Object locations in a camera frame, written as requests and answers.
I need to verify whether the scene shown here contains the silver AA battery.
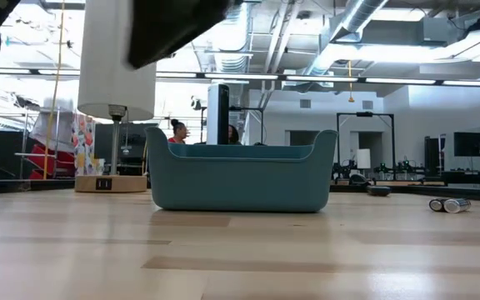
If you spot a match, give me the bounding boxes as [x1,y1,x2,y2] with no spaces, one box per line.
[428,198,448,213]
[442,197,473,215]

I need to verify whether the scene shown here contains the white shade wooden base lamp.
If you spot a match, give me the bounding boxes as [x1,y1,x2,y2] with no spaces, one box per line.
[74,0,158,194]

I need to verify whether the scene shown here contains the ceiling light strip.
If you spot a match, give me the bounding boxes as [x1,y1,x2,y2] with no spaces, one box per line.
[156,72,480,88]

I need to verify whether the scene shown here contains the person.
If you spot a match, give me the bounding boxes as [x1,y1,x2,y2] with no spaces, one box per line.
[167,118,190,145]
[227,123,242,146]

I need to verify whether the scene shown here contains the white and black tower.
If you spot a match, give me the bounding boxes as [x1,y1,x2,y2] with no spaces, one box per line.
[206,83,231,145]

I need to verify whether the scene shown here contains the colourful patterned bag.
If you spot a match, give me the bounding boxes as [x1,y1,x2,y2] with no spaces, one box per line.
[72,114,106,177]

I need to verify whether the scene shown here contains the red rack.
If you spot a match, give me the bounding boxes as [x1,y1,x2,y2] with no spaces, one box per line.
[26,143,77,181]

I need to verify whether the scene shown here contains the dark teal plastic bin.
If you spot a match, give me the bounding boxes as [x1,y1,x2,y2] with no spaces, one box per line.
[144,127,340,213]

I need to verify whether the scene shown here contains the yellow pendant plug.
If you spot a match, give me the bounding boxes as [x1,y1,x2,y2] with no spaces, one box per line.
[347,60,356,104]

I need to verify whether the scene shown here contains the small white lampshade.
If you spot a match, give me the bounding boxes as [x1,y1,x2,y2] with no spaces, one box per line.
[356,148,373,170]

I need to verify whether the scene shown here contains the distant black robot arms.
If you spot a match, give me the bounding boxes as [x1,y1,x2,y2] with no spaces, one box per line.
[332,157,427,181]

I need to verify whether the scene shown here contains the black cabinet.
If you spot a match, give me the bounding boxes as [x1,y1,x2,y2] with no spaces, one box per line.
[424,136,446,172]

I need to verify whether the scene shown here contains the black monitor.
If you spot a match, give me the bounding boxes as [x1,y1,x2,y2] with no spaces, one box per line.
[453,132,480,158]

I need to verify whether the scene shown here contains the corrugated silver duct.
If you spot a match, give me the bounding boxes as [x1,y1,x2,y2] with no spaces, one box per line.
[210,0,252,75]

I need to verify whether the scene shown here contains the yellow hanging cord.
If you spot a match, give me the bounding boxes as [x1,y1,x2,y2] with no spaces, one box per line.
[42,0,66,181]

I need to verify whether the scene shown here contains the smooth silver duct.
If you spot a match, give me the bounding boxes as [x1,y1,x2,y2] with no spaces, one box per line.
[306,0,385,76]

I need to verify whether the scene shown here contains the black frame stand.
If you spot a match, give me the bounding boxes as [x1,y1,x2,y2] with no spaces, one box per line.
[336,111,396,181]

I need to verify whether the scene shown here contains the black metal table frame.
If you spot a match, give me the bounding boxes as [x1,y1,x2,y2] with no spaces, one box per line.
[0,177,480,204]

